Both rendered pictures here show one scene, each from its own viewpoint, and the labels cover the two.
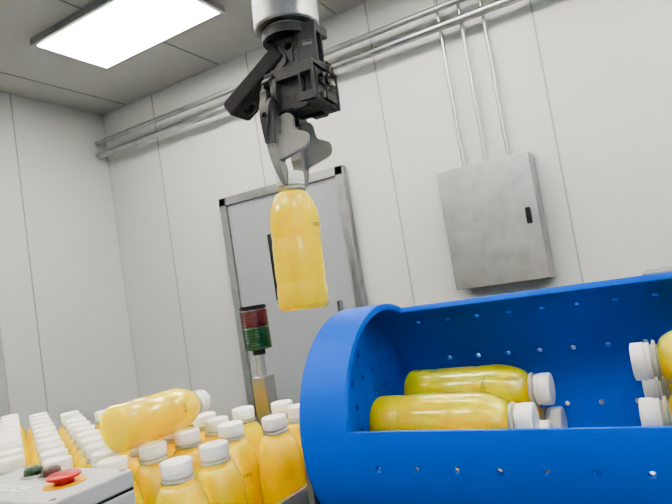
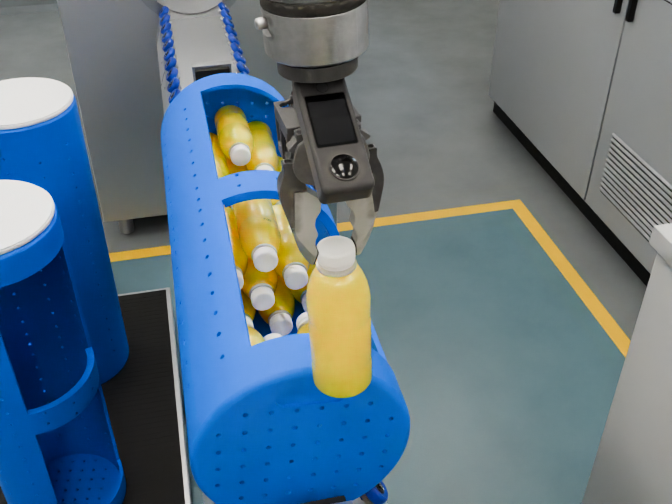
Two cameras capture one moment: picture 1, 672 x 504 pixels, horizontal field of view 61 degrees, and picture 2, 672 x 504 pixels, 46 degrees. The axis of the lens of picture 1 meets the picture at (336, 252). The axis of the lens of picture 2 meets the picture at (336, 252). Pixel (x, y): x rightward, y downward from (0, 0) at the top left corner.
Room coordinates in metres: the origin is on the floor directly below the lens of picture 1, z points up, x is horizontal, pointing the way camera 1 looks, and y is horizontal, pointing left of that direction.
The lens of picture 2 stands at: (1.19, 0.52, 1.89)
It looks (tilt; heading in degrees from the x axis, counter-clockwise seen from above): 36 degrees down; 228
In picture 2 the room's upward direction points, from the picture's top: straight up
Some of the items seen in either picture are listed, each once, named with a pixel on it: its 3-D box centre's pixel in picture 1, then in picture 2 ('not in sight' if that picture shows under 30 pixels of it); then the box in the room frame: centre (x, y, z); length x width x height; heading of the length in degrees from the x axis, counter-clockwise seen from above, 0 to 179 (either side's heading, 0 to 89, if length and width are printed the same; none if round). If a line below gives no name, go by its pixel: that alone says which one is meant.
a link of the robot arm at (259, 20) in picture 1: (287, 19); (311, 29); (0.77, 0.02, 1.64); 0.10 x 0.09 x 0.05; 153
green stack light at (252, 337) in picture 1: (257, 338); not in sight; (1.31, 0.21, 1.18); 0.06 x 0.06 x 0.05
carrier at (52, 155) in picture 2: not in sight; (53, 246); (0.58, -1.34, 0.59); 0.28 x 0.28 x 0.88
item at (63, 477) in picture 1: (64, 477); not in sight; (0.64, 0.33, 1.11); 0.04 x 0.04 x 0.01
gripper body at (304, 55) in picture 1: (296, 74); (319, 112); (0.76, 0.02, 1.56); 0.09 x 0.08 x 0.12; 63
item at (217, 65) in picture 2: not in sight; (214, 92); (0.16, -1.11, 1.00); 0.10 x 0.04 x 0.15; 150
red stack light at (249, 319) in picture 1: (254, 318); not in sight; (1.31, 0.21, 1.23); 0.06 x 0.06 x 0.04
